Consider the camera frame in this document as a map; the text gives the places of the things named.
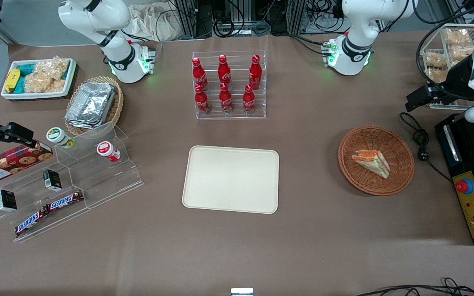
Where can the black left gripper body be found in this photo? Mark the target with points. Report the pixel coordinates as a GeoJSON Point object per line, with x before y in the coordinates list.
{"type": "Point", "coordinates": [456, 79]}

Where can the triangular sandwich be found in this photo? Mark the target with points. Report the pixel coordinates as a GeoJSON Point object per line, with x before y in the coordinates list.
{"type": "Point", "coordinates": [373, 161]}

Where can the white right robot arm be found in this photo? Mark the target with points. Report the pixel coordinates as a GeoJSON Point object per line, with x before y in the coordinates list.
{"type": "Point", "coordinates": [97, 16]}

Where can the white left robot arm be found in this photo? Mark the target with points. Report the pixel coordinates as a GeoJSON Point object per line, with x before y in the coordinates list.
{"type": "Point", "coordinates": [356, 24]}

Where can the round brown wicker basket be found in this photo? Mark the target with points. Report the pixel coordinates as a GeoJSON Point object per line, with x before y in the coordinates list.
{"type": "Point", "coordinates": [397, 172]}

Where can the oval light wicker basket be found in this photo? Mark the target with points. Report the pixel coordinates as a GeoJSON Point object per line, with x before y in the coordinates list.
{"type": "Point", "coordinates": [115, 107]}

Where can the cream rectangular tray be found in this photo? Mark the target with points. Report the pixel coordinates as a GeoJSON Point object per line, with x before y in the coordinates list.
{"type": "Point", "coordinates": [231, 179]}

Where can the bagged rice cracker snack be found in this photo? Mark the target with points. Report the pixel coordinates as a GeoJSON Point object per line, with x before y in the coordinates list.
{"type": "Point", "coordinates": [436, 60]}
{"type": "Point", "coordinates": [461, 51]}
{"type": "Point", "coordinates": [434, 75]}
{"type": "Point", "coordinates": [457, 37]}

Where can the green lid yogurt cup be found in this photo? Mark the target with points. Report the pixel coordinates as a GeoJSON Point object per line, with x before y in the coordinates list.
{"type": "Point", "coordinates": [58, 136]}

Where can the red tartan cookie box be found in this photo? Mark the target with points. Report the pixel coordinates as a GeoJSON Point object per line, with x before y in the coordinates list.
{"type": "Point", "coordinates": [10, 162]}

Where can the white rectangular plastic bin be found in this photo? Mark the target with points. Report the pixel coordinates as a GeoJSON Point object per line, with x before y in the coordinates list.
{"type": "Point", "coordinates": [35, 95]}

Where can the small black box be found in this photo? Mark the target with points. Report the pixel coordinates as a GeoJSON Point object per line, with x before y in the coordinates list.
{"type": "Point", "coordinates": [6, 200]}
{"type": "Point", "coordinates": [52, 179]}

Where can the yellow snack pack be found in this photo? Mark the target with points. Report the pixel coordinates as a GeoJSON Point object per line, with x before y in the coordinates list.
{"type": "Point", "coordinates": [12, 80]}

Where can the clear bag of rice crackers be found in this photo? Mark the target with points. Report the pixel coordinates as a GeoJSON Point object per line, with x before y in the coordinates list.
{"type": "Point", "coordinates": [47, 76]}

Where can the teal snack pack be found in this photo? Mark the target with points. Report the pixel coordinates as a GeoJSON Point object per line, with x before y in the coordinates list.
{"type": "Point", "coordinates": [25, 70]}

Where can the Snickers chocolate bar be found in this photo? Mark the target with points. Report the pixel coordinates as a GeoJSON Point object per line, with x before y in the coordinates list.
{"type": "Point", "coordinates": [65, 200]}
{"type": "Point", "coordinates": [31, 222]}

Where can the aluminium foil container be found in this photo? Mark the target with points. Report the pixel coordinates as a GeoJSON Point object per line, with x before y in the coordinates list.
{"type": "Point", "coordinates": [91, 102]}

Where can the red lid yogurt cup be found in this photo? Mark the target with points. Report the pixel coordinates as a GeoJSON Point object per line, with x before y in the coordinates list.
{"type": "Point", "coordinates": [107, 150]}

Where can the clear acrylic stepped shelf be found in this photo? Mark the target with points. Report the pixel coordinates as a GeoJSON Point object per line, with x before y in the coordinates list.
{"type": "Point", "coordinates": [97, 181]}

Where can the red emergency stop button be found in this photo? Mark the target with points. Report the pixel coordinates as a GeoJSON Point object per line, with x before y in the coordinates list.
{"type": "Point", "coordinates": [463, 186]}

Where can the black control box yellow panel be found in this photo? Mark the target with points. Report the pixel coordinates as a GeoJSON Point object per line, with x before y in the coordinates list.
{"type": "Point", "coordinates": [473, 213]}

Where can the red cola bottle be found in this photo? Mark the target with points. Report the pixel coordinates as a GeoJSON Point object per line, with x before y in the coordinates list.
{"type": "Point", "coordinates": [224, 70]}
{"type": "Point", "coordinates": [202, 100]}
{"type": "Point", "coordinates": [226, 98]}
{"type": "Point", "coordinates": [198, 74]}
{"type": "Point", "coordinates": [255, 72]}
{"type": "Point", "coordinates": [249, 99]}

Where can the white crumpled cloth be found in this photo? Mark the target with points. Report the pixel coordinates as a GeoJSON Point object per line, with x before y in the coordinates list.
{"type": "Point", "coordinates": [154, 22]}

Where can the clear acrylic bottle rack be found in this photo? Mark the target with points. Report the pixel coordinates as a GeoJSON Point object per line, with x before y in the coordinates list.
{"type": "Point", "coordinates": [237, 116]}

